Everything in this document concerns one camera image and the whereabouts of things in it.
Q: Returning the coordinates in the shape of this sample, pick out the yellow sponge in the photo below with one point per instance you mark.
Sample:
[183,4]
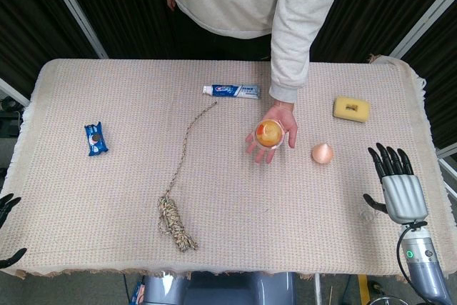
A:
[351,107]

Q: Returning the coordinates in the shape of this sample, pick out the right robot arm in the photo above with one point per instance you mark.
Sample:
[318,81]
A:
[423,262]

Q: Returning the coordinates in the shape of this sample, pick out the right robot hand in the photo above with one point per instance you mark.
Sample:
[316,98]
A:
[403,190]

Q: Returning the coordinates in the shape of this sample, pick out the person's bare hand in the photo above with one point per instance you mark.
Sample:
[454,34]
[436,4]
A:
[282,130]

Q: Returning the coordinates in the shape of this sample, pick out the orange jelly cup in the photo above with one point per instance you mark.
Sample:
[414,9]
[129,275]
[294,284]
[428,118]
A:
[270,134]

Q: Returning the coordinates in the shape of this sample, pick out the blue white toothpaste tube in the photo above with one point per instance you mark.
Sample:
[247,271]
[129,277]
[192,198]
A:
[231,91]

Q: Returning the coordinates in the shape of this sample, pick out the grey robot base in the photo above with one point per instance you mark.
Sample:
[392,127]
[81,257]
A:
[221,289]

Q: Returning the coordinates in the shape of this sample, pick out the blue cookie packet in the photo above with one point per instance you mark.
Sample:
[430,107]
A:
[96,139]

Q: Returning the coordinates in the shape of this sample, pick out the pink cone-shaped object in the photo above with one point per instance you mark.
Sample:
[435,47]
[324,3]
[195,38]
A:
[322,153]

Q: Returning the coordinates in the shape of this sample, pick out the grey sweatshirt forearm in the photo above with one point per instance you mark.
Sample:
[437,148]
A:
[290,33]

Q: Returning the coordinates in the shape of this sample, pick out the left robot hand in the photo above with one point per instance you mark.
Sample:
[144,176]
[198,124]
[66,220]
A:
[6,205]

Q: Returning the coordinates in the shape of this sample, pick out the beige woven tablecloth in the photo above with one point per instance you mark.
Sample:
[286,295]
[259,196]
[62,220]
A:
[178,176]

